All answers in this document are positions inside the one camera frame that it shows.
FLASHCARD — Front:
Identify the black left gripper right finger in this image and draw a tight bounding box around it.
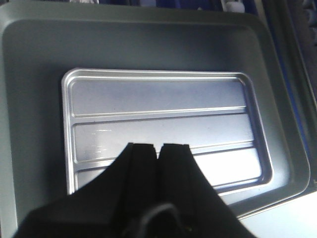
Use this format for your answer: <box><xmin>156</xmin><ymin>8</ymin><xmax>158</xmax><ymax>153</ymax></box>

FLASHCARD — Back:
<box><xmin>157</xmin><ymin>144</ymin><xmax>254</xmax><ymax>238</ymax></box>

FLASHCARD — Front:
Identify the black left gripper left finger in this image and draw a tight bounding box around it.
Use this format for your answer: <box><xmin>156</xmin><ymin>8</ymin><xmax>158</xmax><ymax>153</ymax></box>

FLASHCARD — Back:
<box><xmin>14</xmin><ymin>143</ymin><xmax>157</xmax><ymax>238</ymax></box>

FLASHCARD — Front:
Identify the silver metal tray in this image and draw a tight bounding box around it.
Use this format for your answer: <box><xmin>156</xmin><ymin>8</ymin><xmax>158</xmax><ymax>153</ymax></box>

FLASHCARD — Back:
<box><xmin>61</xmin><ymin>68</ymin><xmax>274</xmax><ymax>194</ymax></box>

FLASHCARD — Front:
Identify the right white roller track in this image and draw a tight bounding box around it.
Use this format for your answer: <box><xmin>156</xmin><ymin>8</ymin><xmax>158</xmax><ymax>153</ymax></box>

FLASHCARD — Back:
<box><xmin>221</xmin><ymin>0</ymin><xmax>245</xmax><ymax>13</ymax></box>

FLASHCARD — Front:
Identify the grey plastic tray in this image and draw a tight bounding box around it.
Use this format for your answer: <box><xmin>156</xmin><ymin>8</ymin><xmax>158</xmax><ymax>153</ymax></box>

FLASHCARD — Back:
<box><xmin>0</xmin><ymin>1</ymin><xmax>311</xmax><ymax>238</ymax></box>

